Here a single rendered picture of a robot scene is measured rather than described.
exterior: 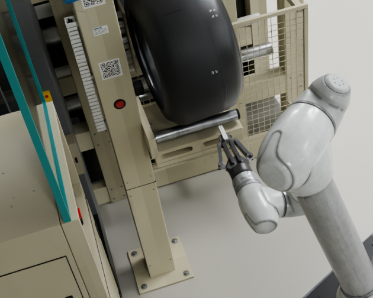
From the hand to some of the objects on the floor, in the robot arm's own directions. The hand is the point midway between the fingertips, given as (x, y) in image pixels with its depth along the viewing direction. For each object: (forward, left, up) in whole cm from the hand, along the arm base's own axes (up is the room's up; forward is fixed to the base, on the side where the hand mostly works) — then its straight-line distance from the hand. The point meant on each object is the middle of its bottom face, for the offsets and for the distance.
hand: (223, 135), depth 227 cm
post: (+40, +25, -99) cm, 110 cm away
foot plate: (+40, +25, -99) cm, 110 cm away
